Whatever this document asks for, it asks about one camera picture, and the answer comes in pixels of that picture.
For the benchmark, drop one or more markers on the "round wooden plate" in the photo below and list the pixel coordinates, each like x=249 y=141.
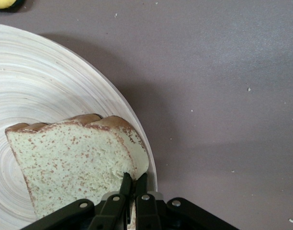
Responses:
x=46 y=83

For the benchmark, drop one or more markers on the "yellow quilted oven mitt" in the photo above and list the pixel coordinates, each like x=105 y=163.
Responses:
x=1 y=3

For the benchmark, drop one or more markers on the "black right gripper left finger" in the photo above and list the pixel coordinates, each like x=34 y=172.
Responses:
x=110 y=210

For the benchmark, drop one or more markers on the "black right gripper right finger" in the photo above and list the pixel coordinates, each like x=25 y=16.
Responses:
x=149 y=210

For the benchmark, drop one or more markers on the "bread slice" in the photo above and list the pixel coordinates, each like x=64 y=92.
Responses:
x=70 y=163

